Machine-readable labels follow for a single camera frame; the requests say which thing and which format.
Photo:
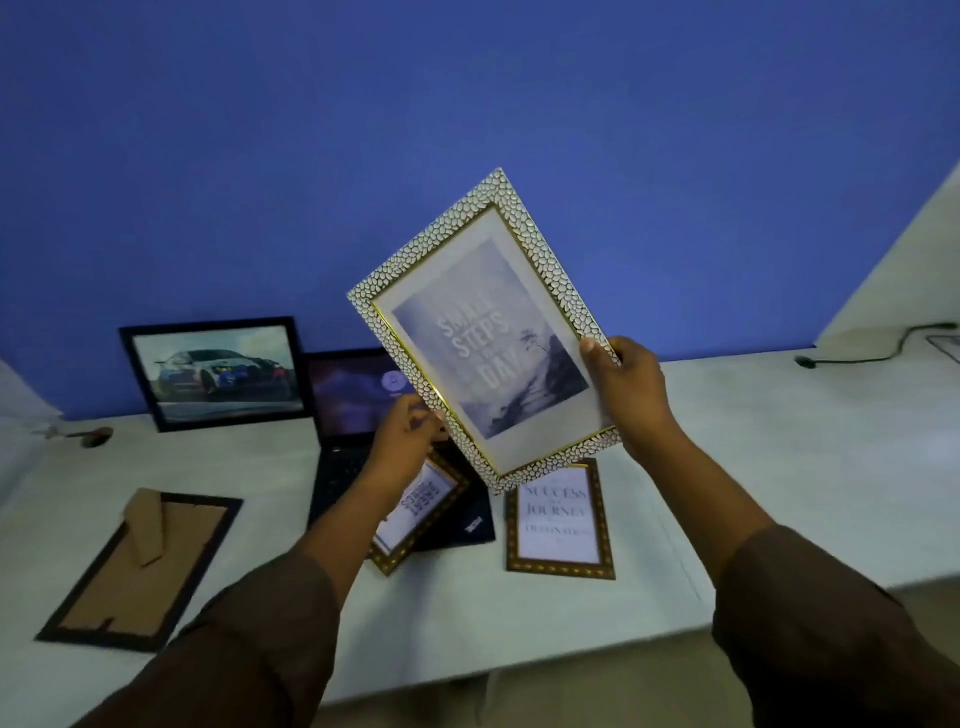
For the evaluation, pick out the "person's right thumb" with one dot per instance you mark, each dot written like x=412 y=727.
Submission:
x=594 y=364

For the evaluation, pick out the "person's right forearm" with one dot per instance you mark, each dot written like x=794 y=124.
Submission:
x=787 y=600

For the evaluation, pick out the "person's left thumb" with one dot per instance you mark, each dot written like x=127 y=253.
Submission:
x=430 y=430

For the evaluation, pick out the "person's left hand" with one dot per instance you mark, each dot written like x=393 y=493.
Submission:
x=401 y=450

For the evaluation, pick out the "black frame with cardboard back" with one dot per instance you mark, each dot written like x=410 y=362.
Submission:
x=139 y=574

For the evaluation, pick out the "brown gold framed text print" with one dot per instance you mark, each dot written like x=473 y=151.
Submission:
x=559 y=521
x=420 y=506

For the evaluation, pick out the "person's right hand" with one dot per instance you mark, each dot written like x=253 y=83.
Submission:
x=637 y=401

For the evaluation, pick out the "white gold pebbled picture frame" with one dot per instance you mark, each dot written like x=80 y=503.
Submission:
x=487 y=322

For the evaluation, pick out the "small brown tool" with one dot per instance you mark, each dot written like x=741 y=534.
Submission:
x=94 y=436

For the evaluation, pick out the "black laptop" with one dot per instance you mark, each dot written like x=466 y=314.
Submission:
x=345 y=442

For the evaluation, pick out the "black framed car picture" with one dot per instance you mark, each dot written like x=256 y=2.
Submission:
x=217 y=371

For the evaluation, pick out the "person's left forearm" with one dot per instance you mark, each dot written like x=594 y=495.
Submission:
x=255 y=622

